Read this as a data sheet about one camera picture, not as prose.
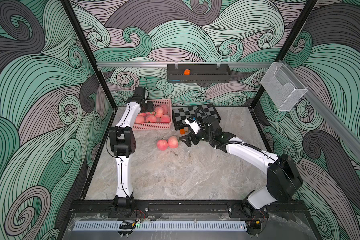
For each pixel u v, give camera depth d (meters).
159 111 1.06
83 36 0.81
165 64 0.94
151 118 1.04
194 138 0.72
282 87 0.78
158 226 0.70
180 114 1.10
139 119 1.04
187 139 0.72
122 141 0.59
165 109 1.11
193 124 0.71
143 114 1.11
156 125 1.03
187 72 0.90
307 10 0.72
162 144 0.92
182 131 1.04
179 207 0.75
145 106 0.92
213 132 0.64
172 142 0.92
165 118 1.04
